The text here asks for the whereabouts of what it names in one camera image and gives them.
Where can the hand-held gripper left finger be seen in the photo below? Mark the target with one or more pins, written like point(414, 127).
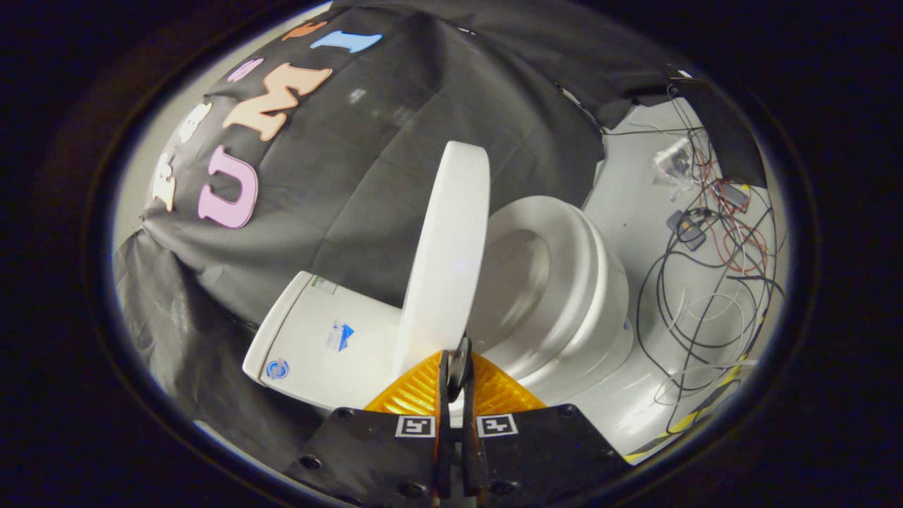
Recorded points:
point(444, 458)

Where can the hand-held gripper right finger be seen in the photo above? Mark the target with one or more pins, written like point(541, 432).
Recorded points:
point(471, 458)

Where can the white toilet lid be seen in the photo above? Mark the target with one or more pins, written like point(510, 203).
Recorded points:
point(444, 247)

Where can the white toilet with tank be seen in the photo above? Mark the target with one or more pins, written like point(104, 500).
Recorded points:
point(317, 353)

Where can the white toilet seat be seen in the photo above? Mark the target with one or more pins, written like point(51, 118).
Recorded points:
point(571, 268)

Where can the yellow and black floor tape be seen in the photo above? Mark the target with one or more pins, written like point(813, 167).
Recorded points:
point(705, 410)

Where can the small black device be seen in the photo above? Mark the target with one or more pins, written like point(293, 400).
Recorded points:
point(686, 229)

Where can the black backdrop cloth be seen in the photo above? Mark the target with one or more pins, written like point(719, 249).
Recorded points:
point(388, 141)

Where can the clear plastic bag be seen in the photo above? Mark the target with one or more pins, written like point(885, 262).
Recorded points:
point(674, 162)

